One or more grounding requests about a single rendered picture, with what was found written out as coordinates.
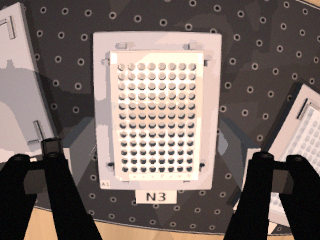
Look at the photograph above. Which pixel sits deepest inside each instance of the cream label reading n1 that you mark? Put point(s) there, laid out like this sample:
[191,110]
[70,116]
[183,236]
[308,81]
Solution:
[271,227]

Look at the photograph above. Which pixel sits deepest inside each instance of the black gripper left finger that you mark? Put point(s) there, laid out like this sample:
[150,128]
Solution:
[69,215]

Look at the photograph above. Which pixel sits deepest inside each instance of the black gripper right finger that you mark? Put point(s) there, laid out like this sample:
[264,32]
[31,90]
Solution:
[257,174]

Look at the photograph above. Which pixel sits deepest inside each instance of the cream label with n3 text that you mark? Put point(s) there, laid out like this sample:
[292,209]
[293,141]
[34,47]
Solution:
[156,196]

